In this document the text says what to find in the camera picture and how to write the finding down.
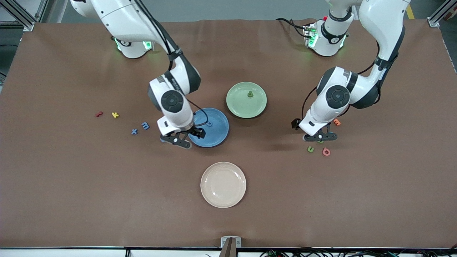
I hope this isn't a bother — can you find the green plate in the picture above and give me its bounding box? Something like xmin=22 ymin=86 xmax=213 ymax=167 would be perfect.
xmin=226 ymin=82 xmax=267 ymax=119

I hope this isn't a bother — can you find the brown table cover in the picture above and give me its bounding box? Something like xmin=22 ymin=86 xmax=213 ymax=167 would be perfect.
xmin=0 ymin=19 xmax=457 ymax=248

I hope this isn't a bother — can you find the black base cable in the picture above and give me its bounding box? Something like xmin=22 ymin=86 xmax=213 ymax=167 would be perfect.
xmin=275 ymin=17 xmax=308 ymax=38

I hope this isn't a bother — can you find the blue plate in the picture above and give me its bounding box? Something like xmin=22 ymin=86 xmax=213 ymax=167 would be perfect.
xmin=187 ymin=107 xmax=230 ymax=148

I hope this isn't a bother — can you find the grey camera post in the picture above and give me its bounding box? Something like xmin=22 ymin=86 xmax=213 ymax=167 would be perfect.
xmin=219 ymin=238 xmax=238 ymax=257

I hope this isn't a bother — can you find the beige plate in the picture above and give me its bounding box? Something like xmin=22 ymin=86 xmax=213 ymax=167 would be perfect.
xmin=200 ymin=162 xmax=247 ymax=208

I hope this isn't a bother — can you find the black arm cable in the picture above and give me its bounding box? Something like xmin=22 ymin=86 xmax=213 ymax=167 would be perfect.
xmin=134 ymin=0 xmax=209 ymax=128
xmin=302 ymin=41 xmax=381 ymax=122

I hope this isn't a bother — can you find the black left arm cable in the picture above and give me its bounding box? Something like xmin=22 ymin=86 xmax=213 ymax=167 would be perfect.
xmin=302 ymin=41 xmax=381 ymax=122

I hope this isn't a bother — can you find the aluminium frame profile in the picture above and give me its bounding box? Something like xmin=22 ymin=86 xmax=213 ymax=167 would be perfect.
xmin=0 ymin=0 xmax=47 ymax=32
xmin=428 ymin=0 xmax=457 ymax=27

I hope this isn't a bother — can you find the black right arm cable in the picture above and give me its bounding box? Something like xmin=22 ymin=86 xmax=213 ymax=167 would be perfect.
xmin=134 ymin=0 xmax=209 ymax=128

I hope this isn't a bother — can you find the metal mounting bracket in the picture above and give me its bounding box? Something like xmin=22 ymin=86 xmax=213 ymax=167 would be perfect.
xmin=221 ymin=236 xmax=242 ymax=248

